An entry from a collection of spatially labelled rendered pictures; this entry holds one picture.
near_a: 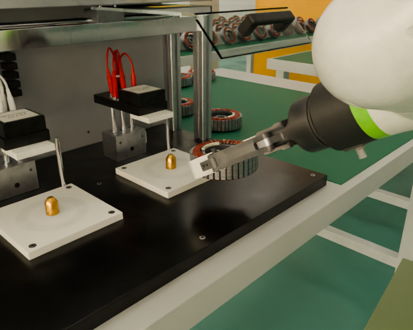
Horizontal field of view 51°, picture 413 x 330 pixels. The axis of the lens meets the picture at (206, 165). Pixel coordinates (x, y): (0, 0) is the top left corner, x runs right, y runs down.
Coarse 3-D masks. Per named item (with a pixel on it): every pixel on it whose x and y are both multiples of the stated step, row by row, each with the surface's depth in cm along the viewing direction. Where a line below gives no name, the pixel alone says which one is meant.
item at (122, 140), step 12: (108, 132) 88; (120, 132) 88; (132, 132) 88; (144, 132) 90; (108, 144) 88; (120, 144) 87; (132, 144) 89; (144, 144) 91; (108, 156) 89; (120, 156) 88
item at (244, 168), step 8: (200, 144) 73; (208, 144) 73; (216, 144) 73; (224, 144) 74; (232, 144) 73; (192, 152) 71; (200, 152) 69; (208, 152) 73; (248, 160) 67; (256, 160) 69; (232, 168) 66; (240, 168) 66; (248, 168) 67; (256, 168) 70; (208, 176) 67; (216, 176) 66; (224, 176) 66; (232, 176) 67; (240, 176) 67
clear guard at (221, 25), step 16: (208, 16) 64; (224, 16) 66; (240, 16) 68; (208, 32) 62; (224, 32) 64; (256, 32) 69; (272, 32) 71; (288, 32) 74; (304, 32) 77; (224, 48) 62; (240, 48) 64; (256, 48) 66; (272, 48) 69
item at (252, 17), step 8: (248, 16) 64; (256, 16) 64; (264, 16) 65; (272, 16) 66; (280, 16) 68; (288, 16) 69; (240, 24) 65; (248, 24) 64; (256, 24) 64; (264, 24) 66; (280, 24) 71; (288, 24) 71; (240, 32) 65; (248, 32) 65
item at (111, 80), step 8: (120, 56) 85; (128, 56) 84; (112, 64) 81; (120, 64) 83; (112, 72) 81; (120, 72) 83; (112, 80) 82; (120, 80) 83; (112, 88) 83; (120, 88) 89; (112, 96) 84
